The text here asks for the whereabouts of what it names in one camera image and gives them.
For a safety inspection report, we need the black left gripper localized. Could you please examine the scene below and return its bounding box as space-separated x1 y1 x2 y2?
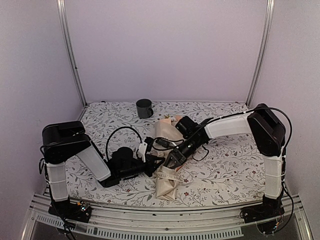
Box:
118 154 165 179

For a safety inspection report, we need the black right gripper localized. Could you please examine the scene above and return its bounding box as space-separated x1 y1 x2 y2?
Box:
161 137 203 173

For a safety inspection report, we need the peach wrapping paper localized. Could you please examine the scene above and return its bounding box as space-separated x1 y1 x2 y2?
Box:
154 115 183 201

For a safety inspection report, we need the cream ribbon bow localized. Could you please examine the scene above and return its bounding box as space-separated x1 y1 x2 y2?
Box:
154 166 225 189

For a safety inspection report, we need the white purple flower bunch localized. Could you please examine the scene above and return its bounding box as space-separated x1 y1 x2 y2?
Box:
164 114 176 121

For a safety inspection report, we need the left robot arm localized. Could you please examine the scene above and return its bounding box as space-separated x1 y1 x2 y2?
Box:
40 121 165 217

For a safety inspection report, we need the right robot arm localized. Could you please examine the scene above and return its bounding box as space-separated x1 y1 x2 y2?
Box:
164 103 286 218

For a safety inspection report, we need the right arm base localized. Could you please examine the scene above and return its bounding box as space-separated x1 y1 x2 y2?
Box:
239 195 285 235

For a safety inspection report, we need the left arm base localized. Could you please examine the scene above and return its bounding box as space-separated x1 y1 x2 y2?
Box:
48 198 92 223

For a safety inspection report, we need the floral tablecloth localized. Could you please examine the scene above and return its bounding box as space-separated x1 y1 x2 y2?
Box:
66 102 265 208

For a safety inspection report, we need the dark grey mug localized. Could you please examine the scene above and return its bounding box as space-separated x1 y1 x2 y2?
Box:
136 98 154 119

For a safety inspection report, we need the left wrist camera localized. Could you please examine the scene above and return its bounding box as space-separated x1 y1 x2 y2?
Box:
137 137 154 163

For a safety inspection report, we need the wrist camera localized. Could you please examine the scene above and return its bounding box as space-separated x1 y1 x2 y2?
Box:
175 116 198 139
137 137 154 163

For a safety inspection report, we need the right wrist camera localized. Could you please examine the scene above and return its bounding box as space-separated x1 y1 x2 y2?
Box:
175 116 198 139

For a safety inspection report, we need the front aluminium rail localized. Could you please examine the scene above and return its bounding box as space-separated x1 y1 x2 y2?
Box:
22 193 313 240

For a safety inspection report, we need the left aluminium frame post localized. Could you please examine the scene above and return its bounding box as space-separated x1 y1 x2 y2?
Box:
56 0 88 108

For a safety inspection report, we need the aluminium frame post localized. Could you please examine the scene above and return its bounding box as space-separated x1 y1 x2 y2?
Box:
56 0 88 108
245 0 275 107

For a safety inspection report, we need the right aluminium frame post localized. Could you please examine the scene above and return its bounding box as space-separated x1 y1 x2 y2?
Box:
245 0 275 107

